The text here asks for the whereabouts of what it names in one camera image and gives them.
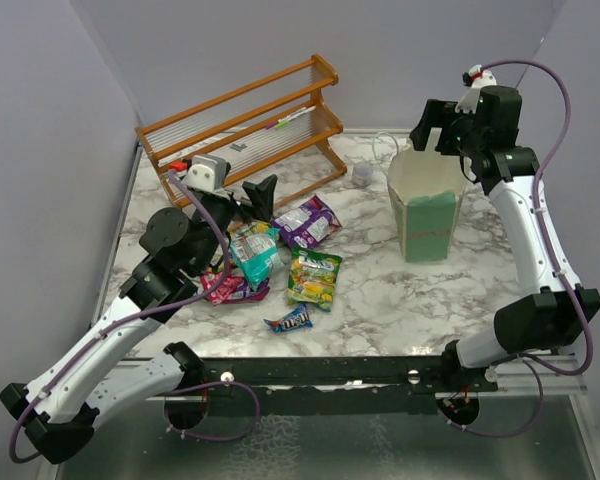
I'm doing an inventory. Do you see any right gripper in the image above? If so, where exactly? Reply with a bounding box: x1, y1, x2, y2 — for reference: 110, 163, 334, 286
411, 98, 486, 158

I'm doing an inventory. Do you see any yellow green snack packet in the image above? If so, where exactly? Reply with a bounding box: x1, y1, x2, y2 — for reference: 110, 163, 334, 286
234, 221, 271, 236

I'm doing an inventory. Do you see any teal snack packet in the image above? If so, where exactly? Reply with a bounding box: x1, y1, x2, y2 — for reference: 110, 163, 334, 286
230, 227, 282, 290

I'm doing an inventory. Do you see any purple snack packet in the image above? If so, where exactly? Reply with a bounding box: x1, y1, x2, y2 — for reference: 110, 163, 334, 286
271, 195, 342, 249
226, 279, 270, 303

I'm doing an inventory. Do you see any white green paper bag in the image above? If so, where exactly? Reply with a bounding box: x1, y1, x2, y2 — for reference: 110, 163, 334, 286
374, 129, 467, 263

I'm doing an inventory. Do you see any red pink snack packet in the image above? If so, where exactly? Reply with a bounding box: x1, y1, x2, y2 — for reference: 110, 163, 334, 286
199, 272, 246, 306

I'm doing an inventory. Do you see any blue M&M's packet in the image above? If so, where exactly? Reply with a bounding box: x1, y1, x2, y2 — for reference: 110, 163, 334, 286
263, 303, 313, 333

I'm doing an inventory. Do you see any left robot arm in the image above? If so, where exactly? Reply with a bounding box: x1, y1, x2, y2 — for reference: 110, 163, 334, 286
0, 190, 240, 464

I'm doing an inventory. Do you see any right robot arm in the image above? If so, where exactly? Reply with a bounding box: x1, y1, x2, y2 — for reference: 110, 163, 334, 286
409, 85, 600, 391

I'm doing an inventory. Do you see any grey staple strip upper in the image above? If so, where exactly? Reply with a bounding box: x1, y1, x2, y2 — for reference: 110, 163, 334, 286
230, 143, 247, 152

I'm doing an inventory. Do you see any orange wooden two-tier rack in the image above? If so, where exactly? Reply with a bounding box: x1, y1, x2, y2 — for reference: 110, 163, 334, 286
135, 54, 347, 208

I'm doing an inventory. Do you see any purple capped marker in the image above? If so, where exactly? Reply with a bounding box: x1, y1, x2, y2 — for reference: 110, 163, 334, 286
264, 107, 307, 130

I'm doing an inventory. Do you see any small clear plastic cup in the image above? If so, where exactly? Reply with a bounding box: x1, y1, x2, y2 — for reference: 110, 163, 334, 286
351, 161, 374, 188

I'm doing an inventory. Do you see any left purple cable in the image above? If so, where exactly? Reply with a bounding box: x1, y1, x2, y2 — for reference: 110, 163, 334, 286
7, 168, 233, 464

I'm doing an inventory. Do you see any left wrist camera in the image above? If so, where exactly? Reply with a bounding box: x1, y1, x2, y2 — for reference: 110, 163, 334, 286
169, 154, 231, 193

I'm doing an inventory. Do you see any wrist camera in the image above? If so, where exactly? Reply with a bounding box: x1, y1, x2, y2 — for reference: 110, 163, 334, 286
169, 154, 231, 193
455, 64, 497, 114

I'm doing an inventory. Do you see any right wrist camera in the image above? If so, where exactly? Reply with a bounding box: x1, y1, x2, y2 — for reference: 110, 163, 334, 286
455, 64, 497, 114

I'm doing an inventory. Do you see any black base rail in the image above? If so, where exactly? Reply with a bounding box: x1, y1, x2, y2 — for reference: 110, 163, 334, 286
163, 342, 497, 416

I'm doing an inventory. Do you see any aluminium frame rail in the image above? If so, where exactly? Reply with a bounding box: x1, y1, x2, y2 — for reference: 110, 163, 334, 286
495, 355, 588, 396

